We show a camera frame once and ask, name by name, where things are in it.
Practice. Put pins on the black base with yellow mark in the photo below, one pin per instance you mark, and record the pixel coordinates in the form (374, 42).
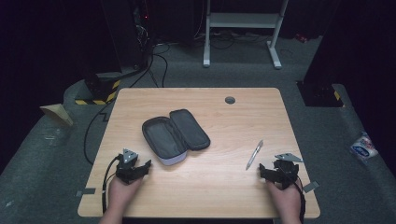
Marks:
(320, 95)

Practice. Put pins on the silver pen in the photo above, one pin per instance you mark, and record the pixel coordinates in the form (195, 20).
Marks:
(254, 155)

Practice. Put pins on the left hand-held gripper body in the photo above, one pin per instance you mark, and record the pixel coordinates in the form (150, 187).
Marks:
(127, 169)

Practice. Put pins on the beige cardboard piece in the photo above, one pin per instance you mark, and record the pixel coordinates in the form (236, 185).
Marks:
(57, 112)

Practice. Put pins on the black pencil case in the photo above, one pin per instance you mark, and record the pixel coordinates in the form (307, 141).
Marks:
(171, 137)

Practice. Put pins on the white blue plastic packet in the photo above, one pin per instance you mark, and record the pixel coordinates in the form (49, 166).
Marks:
(363, 146)

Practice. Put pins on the grey tape strip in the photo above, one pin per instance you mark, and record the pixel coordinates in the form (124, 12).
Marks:
(86, 192)
(311, 186)

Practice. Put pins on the white metal stand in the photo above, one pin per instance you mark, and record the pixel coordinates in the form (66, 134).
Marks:
(241, 20)

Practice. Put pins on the dark computer tower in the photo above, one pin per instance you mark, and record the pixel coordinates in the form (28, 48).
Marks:
(127, 34)

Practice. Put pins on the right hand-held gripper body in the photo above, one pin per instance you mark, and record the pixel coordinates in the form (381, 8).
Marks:
(286, 172)

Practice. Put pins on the black yellow striped base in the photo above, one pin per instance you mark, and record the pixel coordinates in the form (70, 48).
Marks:
(101, 90)

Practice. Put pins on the small red object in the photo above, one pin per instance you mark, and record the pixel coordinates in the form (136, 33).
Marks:
(301, 38)

